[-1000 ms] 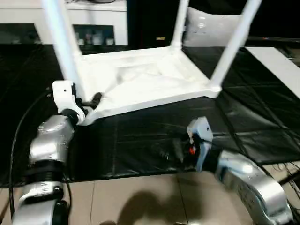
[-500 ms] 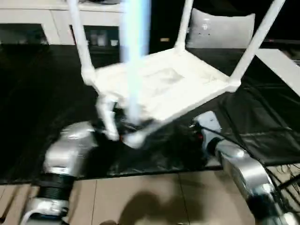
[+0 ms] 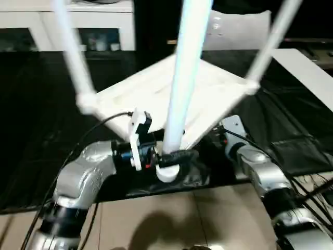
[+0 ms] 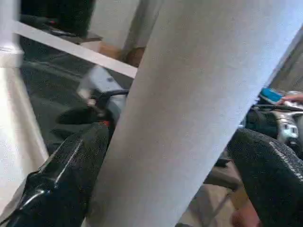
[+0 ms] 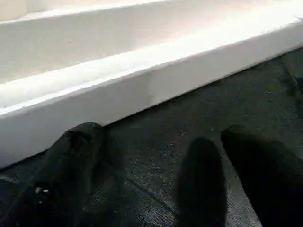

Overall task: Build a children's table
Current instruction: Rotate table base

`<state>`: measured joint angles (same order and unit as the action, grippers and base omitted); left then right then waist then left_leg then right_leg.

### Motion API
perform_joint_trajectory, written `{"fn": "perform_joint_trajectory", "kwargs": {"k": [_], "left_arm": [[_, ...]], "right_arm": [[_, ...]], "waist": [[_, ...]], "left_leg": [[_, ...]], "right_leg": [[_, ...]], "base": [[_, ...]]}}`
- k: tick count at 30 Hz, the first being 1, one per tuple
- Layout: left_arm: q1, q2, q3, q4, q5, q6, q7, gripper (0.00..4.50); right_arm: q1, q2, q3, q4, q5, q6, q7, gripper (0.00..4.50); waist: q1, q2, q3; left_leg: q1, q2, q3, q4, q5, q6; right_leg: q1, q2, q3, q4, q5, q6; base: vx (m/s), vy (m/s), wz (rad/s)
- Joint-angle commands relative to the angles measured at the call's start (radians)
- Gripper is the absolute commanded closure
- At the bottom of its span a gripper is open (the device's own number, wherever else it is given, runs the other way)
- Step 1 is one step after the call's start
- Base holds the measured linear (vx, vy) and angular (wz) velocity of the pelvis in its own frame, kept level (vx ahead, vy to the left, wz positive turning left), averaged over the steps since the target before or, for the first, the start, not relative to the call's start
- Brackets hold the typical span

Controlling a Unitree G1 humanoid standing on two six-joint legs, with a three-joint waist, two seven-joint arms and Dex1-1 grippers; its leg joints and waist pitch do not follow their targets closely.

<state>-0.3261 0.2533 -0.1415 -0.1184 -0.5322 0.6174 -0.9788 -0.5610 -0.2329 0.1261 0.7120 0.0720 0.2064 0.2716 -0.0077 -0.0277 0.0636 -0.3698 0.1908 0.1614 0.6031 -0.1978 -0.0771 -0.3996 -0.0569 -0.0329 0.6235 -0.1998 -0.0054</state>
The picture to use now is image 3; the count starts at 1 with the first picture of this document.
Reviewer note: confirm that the white plastic table top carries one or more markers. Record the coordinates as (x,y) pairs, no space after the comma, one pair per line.
(221,86)

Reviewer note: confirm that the white plastic table leg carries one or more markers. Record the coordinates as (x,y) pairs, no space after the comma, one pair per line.
(187,65)
(273,44)
(72,52)

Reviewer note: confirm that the white flat board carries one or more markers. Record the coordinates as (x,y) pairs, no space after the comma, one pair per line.
(304,73)

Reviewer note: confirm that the small tan block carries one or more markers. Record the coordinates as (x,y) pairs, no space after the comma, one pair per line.
(171,41)

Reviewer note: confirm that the grey cushion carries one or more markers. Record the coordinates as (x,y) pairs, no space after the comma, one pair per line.
(239,28)

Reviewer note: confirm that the white cabinet with glass doors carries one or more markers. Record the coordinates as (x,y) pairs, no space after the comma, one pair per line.
(104,18)

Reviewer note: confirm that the thin black metal rail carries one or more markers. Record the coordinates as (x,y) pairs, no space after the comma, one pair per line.
(309,39)

